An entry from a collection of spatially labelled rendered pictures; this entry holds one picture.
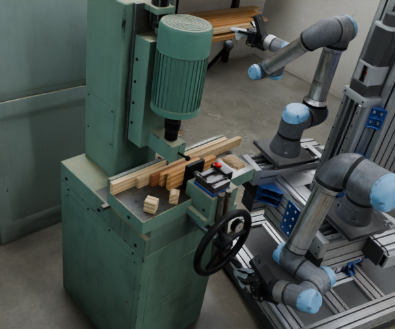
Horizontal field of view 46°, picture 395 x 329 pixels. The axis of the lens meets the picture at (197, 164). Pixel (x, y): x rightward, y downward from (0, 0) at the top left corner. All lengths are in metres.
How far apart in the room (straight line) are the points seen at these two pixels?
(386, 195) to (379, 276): 1.37
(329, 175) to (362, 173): 0.11
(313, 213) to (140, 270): 0.67
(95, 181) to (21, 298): 0.87
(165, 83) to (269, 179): 0.93
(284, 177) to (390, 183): 0.91
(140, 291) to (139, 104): 0.72
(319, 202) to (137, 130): 0.71
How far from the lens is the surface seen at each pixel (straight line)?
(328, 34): 2.05
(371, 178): 1.44
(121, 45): 1.63
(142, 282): 1.84
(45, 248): 2.76
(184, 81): 1.51
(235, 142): 2.04
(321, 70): 2.20
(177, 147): 1.68
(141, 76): 1.64
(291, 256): 1.64
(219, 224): 1.57
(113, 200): 1.69
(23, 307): 2.51
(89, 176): 1.93
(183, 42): 1.45
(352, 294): 2.59
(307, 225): 1.58
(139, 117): 1.71
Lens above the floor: 1.97
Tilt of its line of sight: 34 degrees down
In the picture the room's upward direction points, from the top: 11 degrees clockwise
